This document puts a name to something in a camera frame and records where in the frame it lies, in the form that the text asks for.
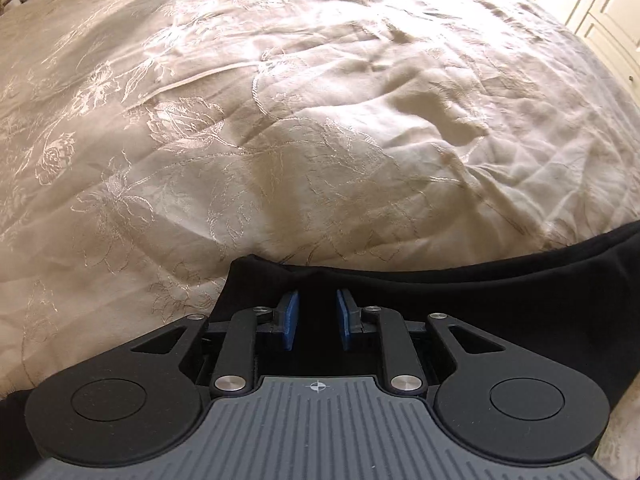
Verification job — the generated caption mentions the black pants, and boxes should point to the black pants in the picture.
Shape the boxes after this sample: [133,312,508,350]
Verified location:
[1,223,639,479]

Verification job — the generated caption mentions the beige embroidered bedspread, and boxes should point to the beige embroidered bedspread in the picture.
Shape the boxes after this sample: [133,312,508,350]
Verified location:
[1,0,639,479]

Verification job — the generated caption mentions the cream white wardrobe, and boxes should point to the cream white wardrobe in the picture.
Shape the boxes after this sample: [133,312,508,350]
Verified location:
[532,0,639,96]

